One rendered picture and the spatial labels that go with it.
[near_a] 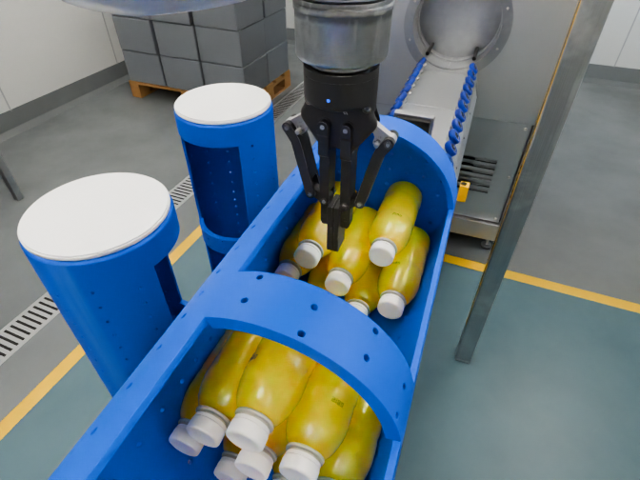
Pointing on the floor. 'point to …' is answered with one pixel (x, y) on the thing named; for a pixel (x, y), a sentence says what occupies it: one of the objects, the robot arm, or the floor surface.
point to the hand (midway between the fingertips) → (336, 223)
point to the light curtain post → (536, 160)
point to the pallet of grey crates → (207, 48)
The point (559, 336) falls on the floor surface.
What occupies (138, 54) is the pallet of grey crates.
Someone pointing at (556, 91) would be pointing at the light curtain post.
